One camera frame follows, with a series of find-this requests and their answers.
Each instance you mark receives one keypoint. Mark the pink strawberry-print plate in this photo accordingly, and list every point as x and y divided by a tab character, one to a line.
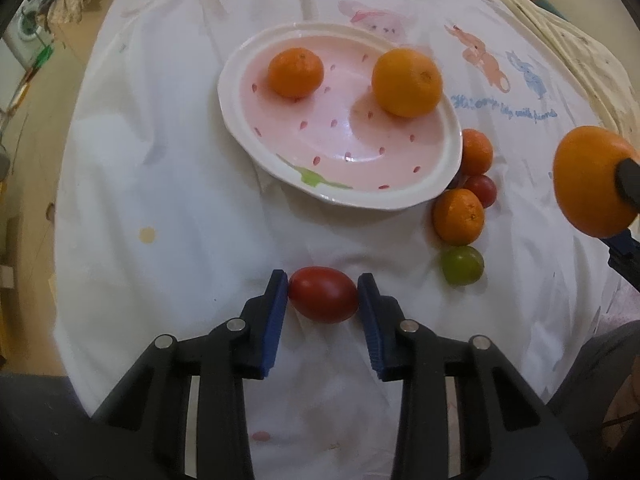
325	150

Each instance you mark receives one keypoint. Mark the large orange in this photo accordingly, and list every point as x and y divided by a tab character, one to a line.
406	82
585	180

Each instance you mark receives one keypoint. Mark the white animal-print blanket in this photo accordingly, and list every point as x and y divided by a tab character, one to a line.
175	185

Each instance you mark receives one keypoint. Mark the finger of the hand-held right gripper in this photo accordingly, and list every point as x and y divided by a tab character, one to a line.
629	180
622	252

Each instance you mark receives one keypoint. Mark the green tomato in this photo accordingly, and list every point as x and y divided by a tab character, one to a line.
461	265

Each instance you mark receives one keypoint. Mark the small round red tomato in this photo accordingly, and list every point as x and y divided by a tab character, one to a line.
484	190

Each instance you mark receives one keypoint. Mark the green dustpan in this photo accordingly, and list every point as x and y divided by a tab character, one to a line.
44	56

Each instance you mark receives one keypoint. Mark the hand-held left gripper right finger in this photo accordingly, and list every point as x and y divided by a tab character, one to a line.
369	320

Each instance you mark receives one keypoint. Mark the white washing machine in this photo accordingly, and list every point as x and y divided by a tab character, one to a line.
25	30

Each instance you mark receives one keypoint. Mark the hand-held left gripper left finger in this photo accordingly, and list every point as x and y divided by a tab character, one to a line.
276	310

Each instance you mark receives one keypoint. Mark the small tangerine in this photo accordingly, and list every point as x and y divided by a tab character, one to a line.
458	216
476	150
295	72

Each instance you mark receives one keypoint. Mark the oval red tomato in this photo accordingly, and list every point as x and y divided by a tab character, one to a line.
324	294

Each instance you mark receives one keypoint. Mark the person's grey trouser leg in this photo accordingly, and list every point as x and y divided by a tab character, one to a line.
600	375

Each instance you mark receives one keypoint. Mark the cream patterned quilt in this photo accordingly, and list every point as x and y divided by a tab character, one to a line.
555	10

